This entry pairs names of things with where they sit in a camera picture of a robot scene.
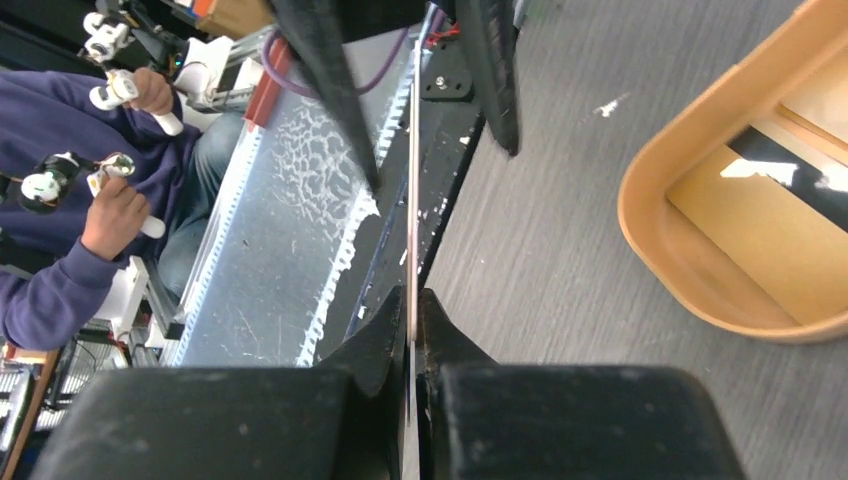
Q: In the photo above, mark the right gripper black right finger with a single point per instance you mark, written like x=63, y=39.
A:
x=479, y=419

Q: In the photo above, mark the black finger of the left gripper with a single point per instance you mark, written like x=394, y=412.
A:
x=313, y=31
x=488, y=42

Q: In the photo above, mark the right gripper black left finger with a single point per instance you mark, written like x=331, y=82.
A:
x=338, y=420

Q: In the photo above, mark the yellow oval tray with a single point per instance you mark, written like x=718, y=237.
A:
x=744, y=254

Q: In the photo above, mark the operator upper hand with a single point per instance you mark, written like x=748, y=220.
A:
x=155, y=95

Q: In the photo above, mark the operator lower hand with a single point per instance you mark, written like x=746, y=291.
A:
x=114, y=219

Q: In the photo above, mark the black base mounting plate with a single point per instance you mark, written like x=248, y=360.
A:
x=374, y=253

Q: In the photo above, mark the white teleoperation handle upper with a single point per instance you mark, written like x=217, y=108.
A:
x=115, y=26

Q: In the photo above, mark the white teleoperation handle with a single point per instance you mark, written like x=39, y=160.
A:
x=43, y=190
x=115, y=26

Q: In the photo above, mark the white teleoperation handle lower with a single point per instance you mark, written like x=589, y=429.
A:
x=43, y=190

